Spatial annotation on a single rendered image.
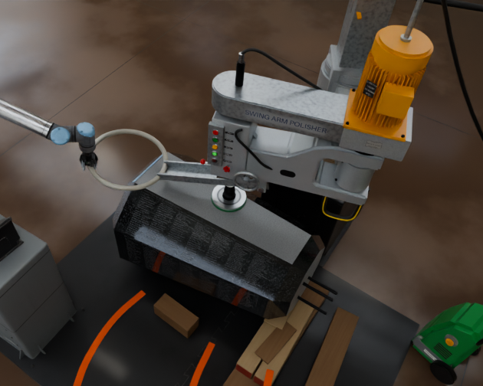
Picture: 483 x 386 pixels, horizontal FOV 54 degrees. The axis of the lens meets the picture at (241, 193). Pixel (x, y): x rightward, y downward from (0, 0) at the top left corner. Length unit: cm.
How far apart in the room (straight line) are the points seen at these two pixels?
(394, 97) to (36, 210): 297
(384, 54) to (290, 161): 75
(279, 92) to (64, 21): 420
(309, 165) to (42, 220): 233
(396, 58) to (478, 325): 181
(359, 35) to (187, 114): 242
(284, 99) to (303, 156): 31
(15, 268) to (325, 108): 179
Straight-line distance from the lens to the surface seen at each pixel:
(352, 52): 277
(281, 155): 245
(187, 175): 290
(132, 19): 613
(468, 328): 321
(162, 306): 333
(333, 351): 335
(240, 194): 294
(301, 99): 231
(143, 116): 472
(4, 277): 279
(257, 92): 231
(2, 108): 266
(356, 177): 247
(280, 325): 321
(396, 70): 205
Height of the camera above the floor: 311
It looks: 50 degrees down
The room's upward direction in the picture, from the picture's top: 7 degrees clockwise
